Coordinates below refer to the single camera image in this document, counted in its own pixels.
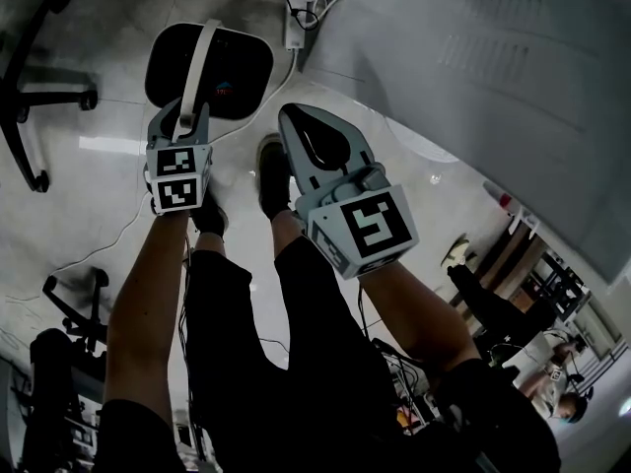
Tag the wooden bench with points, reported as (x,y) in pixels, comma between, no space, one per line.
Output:
(512,269)

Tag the person's right black shoe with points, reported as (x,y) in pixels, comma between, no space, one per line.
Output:
(273,175)

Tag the person's right forearm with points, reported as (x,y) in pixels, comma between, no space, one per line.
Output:
(414,313)

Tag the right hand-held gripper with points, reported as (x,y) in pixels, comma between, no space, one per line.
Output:
(365,229)

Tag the person's left forearm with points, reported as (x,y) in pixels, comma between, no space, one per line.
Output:
(143,313)

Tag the person's left black shoe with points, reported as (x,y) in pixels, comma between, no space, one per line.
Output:
(209,215)

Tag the person's black shoe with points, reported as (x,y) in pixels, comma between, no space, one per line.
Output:
(273,175)
(209,215)

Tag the white power strip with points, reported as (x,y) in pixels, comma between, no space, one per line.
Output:
(295,22)

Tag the person's body in black clothing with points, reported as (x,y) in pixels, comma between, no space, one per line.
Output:
(296,412)

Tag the white water dispenser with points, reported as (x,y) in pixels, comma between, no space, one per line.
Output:
(493,91)

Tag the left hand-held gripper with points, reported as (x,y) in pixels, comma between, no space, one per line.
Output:
(177,180)

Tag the black grey office chair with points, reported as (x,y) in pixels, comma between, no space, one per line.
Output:
(49,362)

